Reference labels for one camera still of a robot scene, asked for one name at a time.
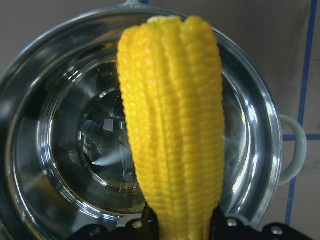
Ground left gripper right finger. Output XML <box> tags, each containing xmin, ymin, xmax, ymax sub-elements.
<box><xmin>211</xmin><ymin>206</ymin><xmax>311</xmax><ymax>240</ymax></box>

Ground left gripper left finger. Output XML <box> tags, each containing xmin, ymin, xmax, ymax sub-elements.
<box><xmin>68</xmin><ymin>204</ymin><xmax>160</xmax><ymax>240</ymax></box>

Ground yellow corn cob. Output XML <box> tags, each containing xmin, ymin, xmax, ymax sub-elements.
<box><xmin>117</xmin><ymin>16</ymin><xmax>225</xmax><ymax>240</ymax></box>

